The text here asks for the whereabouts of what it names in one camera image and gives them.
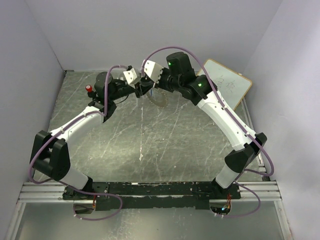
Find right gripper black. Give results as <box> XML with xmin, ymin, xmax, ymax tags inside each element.
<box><xmin>150</xmin><ymin>66</ymin><xmax>182</xmax><ymax>93</ymax></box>

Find metal disc keyring holder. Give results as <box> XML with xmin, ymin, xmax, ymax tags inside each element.
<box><xmin>146</xmin><ymin>88</ymin><xmax>168</xmax><ymax>108</ymax></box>

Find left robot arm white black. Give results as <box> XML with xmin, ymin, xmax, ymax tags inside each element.
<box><xmin>28</xmin><ymin>68</ymin><xmax>157</xmax><ymax>200</ymax></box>

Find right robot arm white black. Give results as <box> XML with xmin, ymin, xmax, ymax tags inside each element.
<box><xmin>143</xmin><ymin>52</ymin><xmax>267</xmax><ymax>199</ymax></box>

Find red black stamp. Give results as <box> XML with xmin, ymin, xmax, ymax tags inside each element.
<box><xmin>85</xmin><ymin>85</ymin><xmax>96</xmax><ymax>99</ymax></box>

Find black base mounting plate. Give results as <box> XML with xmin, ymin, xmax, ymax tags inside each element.
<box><xmin>62</xmin><ymin>181</ymin><xmax>241</xmax><ymax>211</ymax></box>

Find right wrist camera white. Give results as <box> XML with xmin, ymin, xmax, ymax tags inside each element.
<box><xmin>143</xmin><ymin>60</ymin><xmax>164</xmax><ymax>83</ymax></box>

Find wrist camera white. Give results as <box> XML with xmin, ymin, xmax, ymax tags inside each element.
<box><xmin>143</xmin><ymin>60</ymin><xmax>164</xmax><ymax>83</ymax></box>
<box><xmin>123</xmin><ymin>68</ymin><xmax>141</xmax><ymax>88</ymax></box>

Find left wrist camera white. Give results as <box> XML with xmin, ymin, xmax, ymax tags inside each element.
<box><xmin>123</xmin><ymin>68</ymin><xmax>141</xmax><ymax>88</ymax></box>

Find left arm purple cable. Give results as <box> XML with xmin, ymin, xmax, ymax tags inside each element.
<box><xmin>27</xmin><ymin>64</ymin><xmax>132</xmax><ymax>221</ymax></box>

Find whiteboard with yellow frame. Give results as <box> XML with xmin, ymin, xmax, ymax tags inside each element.
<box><xmin>204</xmin><ymin>58</ymin><xmax>252</xmax><ymax>110</ymax></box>

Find aluminium rail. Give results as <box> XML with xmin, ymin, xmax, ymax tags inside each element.
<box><xmin>17</xmin><ymin>181</ymin><xmax>282</xmax><ymax>203</ymax></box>

